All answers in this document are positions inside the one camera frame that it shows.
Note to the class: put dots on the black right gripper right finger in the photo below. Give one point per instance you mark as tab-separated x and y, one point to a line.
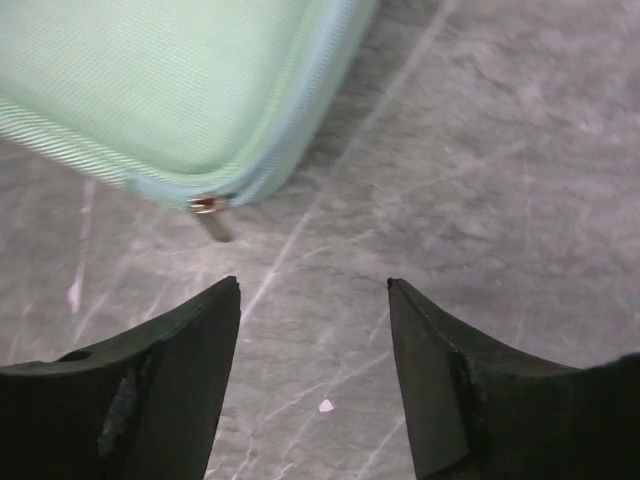
476	408

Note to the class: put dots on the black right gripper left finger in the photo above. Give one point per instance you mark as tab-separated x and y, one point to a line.
144	404

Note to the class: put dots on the mint green medicine case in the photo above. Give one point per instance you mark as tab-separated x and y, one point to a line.
202	105

